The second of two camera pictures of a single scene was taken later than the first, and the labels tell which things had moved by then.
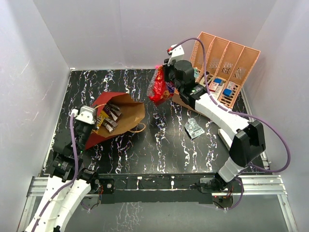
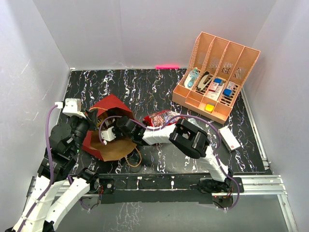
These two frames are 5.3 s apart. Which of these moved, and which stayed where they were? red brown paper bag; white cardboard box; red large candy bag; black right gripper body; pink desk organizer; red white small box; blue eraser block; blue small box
Moved: red large candy bag; black right gripper body; red brown paper bag
Stayed: blue eraser block; white cardboard box; blue small box; pink desk organizer; red white small box
